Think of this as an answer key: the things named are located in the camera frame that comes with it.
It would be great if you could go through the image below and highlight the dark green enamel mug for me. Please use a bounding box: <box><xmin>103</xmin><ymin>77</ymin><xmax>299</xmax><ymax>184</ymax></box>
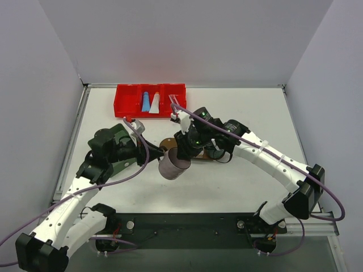
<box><xmin>205</xmin><ymin>148</ymin><xmax>226</xmax><ymax>160</ymax></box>

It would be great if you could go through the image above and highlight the translucent purple cup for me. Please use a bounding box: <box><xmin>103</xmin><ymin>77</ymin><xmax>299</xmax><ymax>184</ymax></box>
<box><xmin>158</xmin><ymin>147</ymin><xmax>191</xmax><ymax>180</ymax></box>

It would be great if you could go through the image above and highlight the blue toothpaste tube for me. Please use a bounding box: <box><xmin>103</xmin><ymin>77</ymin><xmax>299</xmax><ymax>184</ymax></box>
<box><xmin>141</xmin><ymin>91</ymin><xmax>150</xmax><ymax>112</ymax></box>

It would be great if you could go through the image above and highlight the white toothpaste tube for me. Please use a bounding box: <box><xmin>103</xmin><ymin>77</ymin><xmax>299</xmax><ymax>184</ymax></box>
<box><xmin>149</xmin><ymin>92</ymin><xmax>160</xmax><ymax>114</ymax></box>

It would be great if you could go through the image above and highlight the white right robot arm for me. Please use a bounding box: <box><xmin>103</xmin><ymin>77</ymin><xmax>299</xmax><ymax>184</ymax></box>
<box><xmin>171</xmin><ymin>107</ymin><xmax>325</xmax><ymax>225</ymax></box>

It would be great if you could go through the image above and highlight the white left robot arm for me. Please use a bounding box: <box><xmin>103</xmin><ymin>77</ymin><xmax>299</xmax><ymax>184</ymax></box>
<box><xmin>15</xmin><ymin>124</ymin><xmax>164</xmax><ymax>271</ymax></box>

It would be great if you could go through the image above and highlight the oval wooden tray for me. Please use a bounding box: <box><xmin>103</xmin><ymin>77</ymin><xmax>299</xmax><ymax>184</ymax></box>
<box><xmin>159</xmin><ymin>138</ymin><xmax>220</xmax><ymax>161</ymax></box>

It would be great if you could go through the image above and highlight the green metal tray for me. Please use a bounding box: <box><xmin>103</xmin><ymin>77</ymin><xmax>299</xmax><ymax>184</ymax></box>
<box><xmin>88</xmin><ymin>124</ymin><xmax>137</xmax><ymax>177</ymax></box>

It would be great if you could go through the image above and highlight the toothbrush in clear wrapper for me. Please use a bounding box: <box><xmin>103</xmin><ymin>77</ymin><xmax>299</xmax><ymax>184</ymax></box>
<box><xmin>168</xmin><ymin>95</ymin><xmax>180</xmax><ymax>121</ymax></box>

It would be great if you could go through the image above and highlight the red plastic divided bin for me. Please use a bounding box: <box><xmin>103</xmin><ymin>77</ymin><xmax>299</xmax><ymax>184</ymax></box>
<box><xmin>113</xmin><ymin>83</ymin><xmax>187</xmax><ymax>118</ymax></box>

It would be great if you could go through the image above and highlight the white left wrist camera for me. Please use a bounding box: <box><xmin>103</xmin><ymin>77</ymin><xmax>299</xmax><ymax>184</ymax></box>
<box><xmin>123</xmin><ymin>117</ymin><xmax>145</xmax><ymax>140</ymax></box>

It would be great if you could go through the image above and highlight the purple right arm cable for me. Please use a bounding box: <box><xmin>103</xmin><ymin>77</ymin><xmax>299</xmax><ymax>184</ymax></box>
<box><xmin>170</xmin><ymin>103</ymin><xmax>346</xmax><ymax>257</ymax></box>

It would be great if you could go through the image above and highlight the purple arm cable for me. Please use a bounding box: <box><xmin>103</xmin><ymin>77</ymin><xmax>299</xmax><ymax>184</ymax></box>
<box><xmin>170</xmin><ymin>103</ymin><xmax>346</xmax><ymax>257</ymax></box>
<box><xmin>0</xmin><ymin>116</ymin><xmax>151</xmax><ymax>266</ymax></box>

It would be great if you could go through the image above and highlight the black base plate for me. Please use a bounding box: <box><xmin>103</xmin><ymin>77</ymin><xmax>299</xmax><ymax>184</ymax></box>
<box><xmin>95</xmin><ymin>212</ymin><xmax>287</xmax><ymax>253</ymax></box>

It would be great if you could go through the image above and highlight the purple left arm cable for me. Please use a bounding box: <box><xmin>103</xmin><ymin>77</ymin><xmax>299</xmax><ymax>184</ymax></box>
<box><xmin>0</xmin><ymin>116</ymin><xmax>151</xmax><ymax>266</ymax></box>

